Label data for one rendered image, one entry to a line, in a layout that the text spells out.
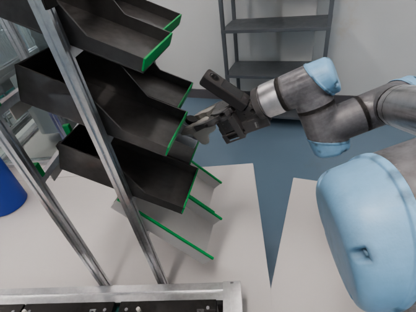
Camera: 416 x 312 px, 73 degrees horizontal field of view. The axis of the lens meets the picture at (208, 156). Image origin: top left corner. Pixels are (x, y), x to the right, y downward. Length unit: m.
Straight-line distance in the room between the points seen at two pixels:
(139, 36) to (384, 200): 0.47
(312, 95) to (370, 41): 2.69
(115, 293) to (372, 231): 0.72
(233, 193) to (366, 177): 0.91
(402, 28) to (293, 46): 0.93
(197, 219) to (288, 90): 0.44
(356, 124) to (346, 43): 2.66
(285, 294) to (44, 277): 0.75
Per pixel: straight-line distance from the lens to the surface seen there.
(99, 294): 0.88
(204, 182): 0.94
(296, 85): 0.59
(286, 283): 0.91
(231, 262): 0.93
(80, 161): 0.64
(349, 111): 0.62
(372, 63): 3.34
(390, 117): 0.56
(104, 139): 0.53
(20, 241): 1.29
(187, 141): 0.73
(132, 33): 0.57
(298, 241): 0.98
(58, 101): 0.56
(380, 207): 0.22
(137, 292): 0.83
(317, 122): 0.60
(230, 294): 0.78
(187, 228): 0.79
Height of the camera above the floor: 1.66
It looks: 37 degrees down
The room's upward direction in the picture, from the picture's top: 9 degrees counter-clockwise
